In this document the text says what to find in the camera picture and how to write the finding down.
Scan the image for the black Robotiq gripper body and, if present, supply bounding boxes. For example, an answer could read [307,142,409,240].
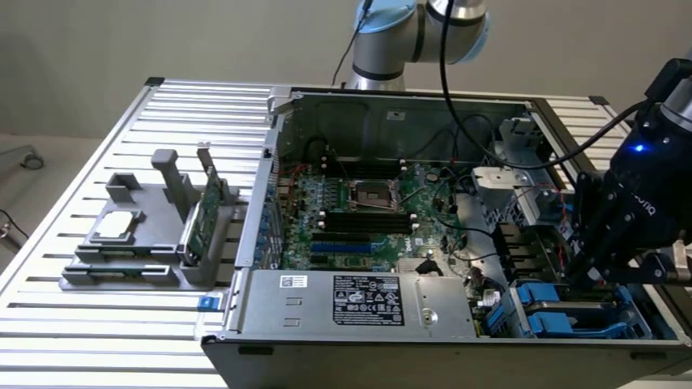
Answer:
[604,103,692,252]

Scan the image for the hard disk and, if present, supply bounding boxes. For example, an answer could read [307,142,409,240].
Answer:
[563,283,621,303]

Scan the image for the blue disk carrier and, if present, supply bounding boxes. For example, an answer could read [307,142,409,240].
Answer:
[513,282,572,336]

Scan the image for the silver metal drive cage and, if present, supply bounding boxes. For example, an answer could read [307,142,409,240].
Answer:
[471,165,577,229]

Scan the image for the blue drive caddies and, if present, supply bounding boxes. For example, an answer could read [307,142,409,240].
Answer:
[495,278,653,340]

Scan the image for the green motherboard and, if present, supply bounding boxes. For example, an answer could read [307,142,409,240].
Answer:
[275,160,472,277]

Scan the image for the silver chipset heat sink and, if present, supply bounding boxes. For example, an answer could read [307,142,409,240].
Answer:
[397,261,435,277]

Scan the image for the CPU socket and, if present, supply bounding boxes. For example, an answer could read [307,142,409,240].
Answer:
[345,177,407,212]

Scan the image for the blue expansion slot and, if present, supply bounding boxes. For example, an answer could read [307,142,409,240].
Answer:
[309,242,375,254]

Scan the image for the short black expansion slot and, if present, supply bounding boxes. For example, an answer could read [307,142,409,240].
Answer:
[312,254,375,264]

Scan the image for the open grey PC case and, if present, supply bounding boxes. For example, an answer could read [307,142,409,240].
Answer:
[200,85,692,382]

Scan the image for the silver power supply unit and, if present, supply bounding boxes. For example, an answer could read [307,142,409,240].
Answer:
[236,269,477,340]

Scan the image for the green graphics card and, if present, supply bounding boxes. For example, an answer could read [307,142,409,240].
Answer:
[176,139,229,269]

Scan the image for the grey parts rack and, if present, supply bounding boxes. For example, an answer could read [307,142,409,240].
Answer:
[60,148,245,291]

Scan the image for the silver CPU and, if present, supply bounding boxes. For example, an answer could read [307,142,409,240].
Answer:
[99,210,137,238]

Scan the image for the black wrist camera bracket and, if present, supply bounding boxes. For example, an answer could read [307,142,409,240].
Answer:
[643,241,692,284]

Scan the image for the silver metal bracket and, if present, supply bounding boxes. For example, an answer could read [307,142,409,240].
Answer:
[495,116,548,164]

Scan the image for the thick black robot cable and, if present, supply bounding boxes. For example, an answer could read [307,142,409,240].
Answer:
[437,0,659,168]

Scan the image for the thin black cable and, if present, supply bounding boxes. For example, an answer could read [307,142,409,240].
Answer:
[332,0,375,88]

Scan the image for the black floor cable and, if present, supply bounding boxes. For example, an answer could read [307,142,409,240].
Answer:
[0,208,32,241]

